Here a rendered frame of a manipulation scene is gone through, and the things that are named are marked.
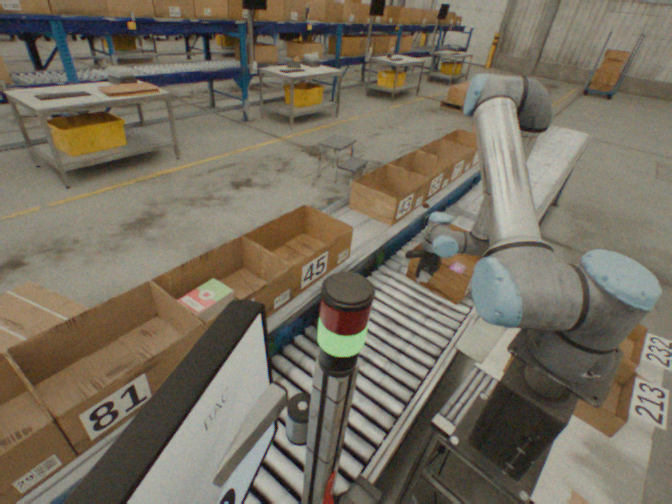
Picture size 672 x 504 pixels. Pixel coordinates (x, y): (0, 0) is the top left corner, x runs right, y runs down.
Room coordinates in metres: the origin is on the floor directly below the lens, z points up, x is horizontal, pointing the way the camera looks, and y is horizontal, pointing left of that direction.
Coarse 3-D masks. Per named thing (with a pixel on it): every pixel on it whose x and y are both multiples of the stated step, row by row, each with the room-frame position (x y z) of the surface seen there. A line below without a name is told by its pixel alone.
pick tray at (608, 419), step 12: (504, 372) 0.93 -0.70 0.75; (624, 372) 0.95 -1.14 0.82; (636, 372) 0.93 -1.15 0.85; (612, 384) 0.93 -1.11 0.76; (624, 384) 0.92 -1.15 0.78; (612, 396) 0.87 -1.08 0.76; (624, 396) 0.85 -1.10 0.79; (576, 408) 0.78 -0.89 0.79; (588, 408) 0.77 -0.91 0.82; (600, 408) 0.75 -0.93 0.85; (612, 408) 0.82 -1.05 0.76; (624, 408) 0.79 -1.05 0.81; (588, 420) 0.75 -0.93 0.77; (600, 420) 0.74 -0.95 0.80; (612, 420) 0.73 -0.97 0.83; (624, 420) 0.72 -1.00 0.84; (612, 432) 0.71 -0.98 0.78
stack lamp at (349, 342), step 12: (324, 300) 0.25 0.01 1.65; (324, 312) 0.25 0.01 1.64; (336, 312) 0.24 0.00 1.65; (348, 312) 0.24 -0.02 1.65; (360, 312) 0.24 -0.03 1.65; (324, 324) 0.25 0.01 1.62; (336, 324) 0.24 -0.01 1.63; (348, 324) 0.24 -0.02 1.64; (360, 324) 0.24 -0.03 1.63; (324, 336) 0.24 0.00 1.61; (336, 336) 0.24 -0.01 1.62; (348, 336) 0.24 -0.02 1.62; (360, 336) 0.24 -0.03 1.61; (324, 348) 0.24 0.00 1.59; (336, 348) 0.24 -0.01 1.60; (348, 348) 0.24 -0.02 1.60; (360, 348) 0.25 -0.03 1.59
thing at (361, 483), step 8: (360, 480) 0.34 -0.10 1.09; (352, 488) 0.32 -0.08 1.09; (360, 488) 0.32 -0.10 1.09; (368, 488) 0.33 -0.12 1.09; (376, 488) 0.33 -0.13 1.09; (344, 496) 0.31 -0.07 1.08; (352, 496) 0.31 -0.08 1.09; (360, 496) 0.31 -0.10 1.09; (368, 496) 0.31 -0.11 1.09; (376, 496) 0.31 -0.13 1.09
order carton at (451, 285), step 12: (456, 228) 1.74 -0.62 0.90; (408, 264) 1.46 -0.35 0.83; (444, 264) 1.60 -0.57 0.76; (468, 264) 1.62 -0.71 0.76; (408, 276) 1.45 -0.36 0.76; (432, 276) 1.38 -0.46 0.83; (444, 276) 1.35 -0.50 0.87; (456, 276) 1.32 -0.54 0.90; (468, 276) 1.30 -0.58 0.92; (432, 288) 1.37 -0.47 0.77; (444, 288) 1.34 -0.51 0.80; (456, 288) 1.31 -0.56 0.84; (456, 300) 1.29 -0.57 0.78
